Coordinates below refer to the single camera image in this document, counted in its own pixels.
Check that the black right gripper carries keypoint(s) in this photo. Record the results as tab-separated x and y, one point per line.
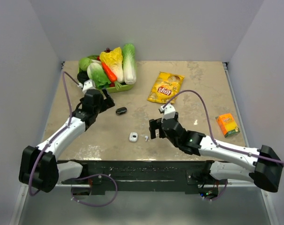
153	124

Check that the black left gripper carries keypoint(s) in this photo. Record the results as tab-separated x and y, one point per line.
107	103

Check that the black earbud charging case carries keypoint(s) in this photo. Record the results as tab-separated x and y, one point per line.
121	110

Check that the white earbud charging case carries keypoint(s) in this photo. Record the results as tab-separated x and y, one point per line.
133	137

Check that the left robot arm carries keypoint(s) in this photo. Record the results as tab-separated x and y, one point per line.
39	167

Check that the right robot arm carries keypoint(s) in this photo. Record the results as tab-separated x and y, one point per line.
261	167

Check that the green vegetable basket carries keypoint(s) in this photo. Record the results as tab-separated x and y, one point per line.
112	89

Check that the orange toy carrot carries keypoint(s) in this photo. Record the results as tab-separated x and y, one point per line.
111	76

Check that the green leafy bok choy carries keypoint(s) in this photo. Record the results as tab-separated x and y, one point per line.
96	73

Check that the black toy vegetable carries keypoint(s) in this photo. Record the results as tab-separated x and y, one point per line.
82	77

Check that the yellow chips bag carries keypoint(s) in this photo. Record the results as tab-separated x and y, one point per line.
166	86

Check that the round green cabbage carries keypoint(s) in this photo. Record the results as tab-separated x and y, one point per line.
84	63

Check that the yellow white cabbage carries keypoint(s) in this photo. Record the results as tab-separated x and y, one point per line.
114	60

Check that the green white napa cabbage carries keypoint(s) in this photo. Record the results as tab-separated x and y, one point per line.
129	64

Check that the orange juice carton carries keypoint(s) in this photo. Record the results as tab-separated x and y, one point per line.
227	124

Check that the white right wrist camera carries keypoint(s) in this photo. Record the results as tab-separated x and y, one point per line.
168	111

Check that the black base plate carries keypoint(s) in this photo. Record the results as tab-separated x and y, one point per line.
148	176

